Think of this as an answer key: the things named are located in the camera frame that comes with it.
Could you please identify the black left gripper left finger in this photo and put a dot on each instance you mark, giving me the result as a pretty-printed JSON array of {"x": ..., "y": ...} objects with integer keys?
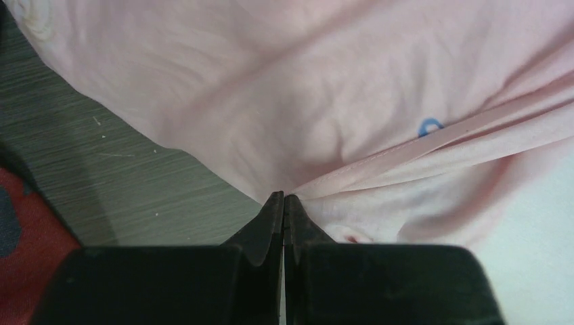
[{"x": 237, "y": 282}]

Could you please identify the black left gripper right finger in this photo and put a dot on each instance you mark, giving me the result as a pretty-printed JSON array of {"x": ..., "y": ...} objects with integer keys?
[{"x": 333, "y": 283}]

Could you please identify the pink pillowcase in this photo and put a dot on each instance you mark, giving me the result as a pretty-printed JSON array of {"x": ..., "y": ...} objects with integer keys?
[{"x": 392, "y": 121}]

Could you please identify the white pillow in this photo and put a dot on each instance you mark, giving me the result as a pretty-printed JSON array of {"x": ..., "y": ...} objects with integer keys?
[{"x": 528, "y": 255}]

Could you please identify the red patterned pillowcase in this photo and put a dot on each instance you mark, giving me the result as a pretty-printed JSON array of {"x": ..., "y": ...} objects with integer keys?
[{"x": 33, "y": 243}]

